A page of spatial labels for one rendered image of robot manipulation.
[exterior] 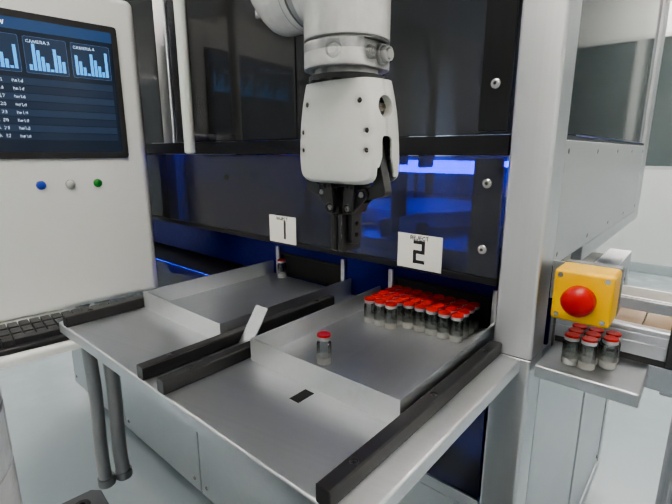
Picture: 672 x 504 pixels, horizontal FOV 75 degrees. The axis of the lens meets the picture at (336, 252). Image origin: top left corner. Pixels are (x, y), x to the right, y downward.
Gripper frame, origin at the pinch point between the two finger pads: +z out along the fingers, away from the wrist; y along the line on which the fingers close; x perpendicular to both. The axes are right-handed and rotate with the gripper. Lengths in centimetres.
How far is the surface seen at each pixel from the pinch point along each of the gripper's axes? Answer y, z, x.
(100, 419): 98, 69, -6
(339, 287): 28.1, 19.8, -32.1
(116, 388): 98, 61, -11
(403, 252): 10.1, 8.8, -28.1
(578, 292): -18.1, 9.2, -24.9
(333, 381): 3.6, 20.0, -2.1
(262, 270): 54, 21, -32
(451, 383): -7.7, 20.3, -11.8
